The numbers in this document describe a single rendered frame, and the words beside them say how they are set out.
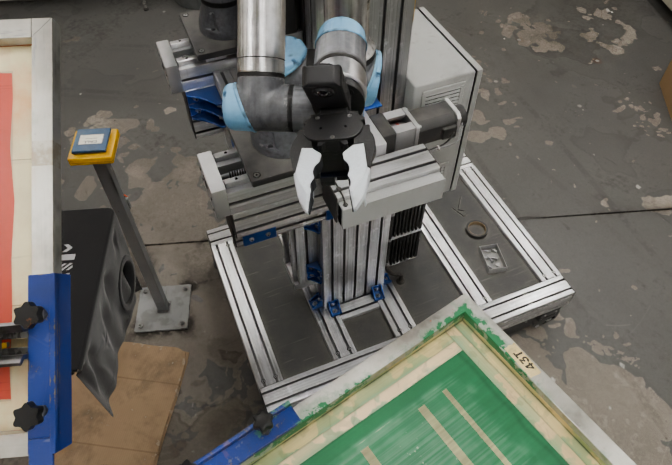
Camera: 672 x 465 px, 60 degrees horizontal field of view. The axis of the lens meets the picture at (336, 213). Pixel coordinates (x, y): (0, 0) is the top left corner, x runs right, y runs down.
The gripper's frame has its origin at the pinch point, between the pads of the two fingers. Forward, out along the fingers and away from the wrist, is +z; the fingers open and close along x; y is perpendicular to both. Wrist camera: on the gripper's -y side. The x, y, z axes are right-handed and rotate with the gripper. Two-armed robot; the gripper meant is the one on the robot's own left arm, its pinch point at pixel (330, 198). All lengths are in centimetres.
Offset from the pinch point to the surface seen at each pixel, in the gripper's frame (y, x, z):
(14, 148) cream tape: 19, 64, -35
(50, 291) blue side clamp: 30, 54, -10
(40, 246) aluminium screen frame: 27, 57, -18
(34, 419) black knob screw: 37, 52, 10
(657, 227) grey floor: 187, -125, -136
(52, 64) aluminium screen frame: 9, 56, -47
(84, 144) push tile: 60, 86, -82
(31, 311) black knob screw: 28, 53, -5
